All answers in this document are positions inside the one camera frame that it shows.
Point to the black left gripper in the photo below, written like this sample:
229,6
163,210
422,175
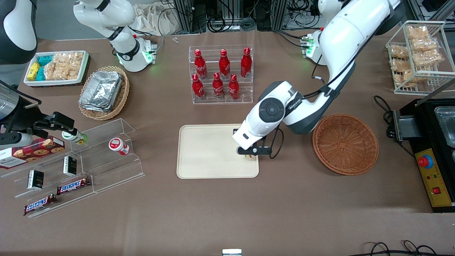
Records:
234,131

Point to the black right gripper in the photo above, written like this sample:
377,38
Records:
24,116

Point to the triangular sandwich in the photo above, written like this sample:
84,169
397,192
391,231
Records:
251,158

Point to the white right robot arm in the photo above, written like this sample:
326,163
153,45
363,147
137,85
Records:
121,14

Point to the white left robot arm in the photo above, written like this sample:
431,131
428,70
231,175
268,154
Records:
355,28

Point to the white rectangular snack tray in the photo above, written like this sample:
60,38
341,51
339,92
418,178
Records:
57,83

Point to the beige plastic tray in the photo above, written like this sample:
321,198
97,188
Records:
206,151

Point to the oval light wicker basket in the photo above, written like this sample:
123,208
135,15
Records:
122,96

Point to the round brown wicker basket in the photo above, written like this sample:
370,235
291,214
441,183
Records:
344,145

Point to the white bottle with green label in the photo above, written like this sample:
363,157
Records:
76,137

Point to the red cookie box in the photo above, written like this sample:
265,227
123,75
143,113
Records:
35,152

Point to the small black box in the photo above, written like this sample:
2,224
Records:
70,166
35,179

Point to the teal snack packet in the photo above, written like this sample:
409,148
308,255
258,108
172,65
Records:
45,59
41,73

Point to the clear bag of crackers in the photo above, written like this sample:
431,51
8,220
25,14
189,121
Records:
73,62
53,71

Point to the yellow snack packet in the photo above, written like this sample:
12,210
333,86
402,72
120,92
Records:
33,71

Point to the stacked aluminium foil containers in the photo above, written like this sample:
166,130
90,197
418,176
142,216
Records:
101,89

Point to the clear acrylic stepped shelf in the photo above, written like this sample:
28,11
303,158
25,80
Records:
113,170
53,185

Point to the red cola bottle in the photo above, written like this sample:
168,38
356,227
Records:
218,87
246,64
233,89
224,65
197,89
201,65

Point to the Snickers chocolate bar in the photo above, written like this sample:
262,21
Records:
39,204
73,185

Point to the white bottle with red lid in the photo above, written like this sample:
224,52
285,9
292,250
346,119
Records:
117,145

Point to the clear acrylic bottle rack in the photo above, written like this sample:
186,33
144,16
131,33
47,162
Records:
213,53

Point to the beige cloth bag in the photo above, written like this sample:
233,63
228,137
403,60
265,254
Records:
156,19

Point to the bagged fried pastry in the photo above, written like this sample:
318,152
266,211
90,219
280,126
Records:
399,52
426,58
400,65
424,44
417,32
405,79

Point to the black machine with metal pan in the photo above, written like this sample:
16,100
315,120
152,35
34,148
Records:
426,124

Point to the yellow emergency stop control box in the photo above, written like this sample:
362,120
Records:
439,185

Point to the silver metal bracket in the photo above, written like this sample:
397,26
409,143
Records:
231,252

